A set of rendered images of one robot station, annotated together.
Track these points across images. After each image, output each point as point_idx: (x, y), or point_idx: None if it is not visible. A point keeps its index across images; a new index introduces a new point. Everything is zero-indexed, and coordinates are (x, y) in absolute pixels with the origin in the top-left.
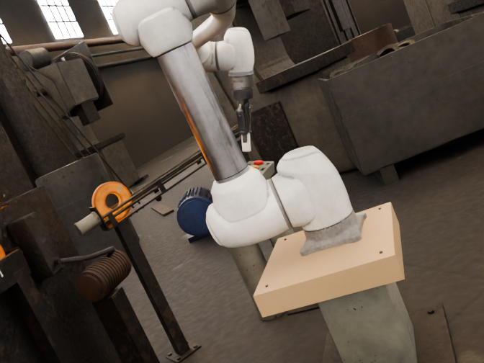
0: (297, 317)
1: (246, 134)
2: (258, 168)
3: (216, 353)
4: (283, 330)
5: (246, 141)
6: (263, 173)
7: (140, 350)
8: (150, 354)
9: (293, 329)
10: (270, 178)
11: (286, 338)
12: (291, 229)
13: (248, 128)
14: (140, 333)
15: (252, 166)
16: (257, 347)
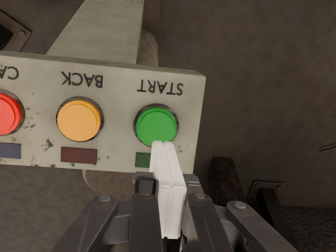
0: (174, 4)
1: (186, 198)
2: (84, 97)
3: (202, 109)
4: (197, 24)
5: (190, 177)
6: (143, 69)
7: (241, 190)
8: (225, 179)
9: (204, 8)
10: (53, 54)
11: (223, 17)
12: (95, 1)
13: (154, 208)
14: (230, 200)
15: (85, 125)
16: (219, 57)
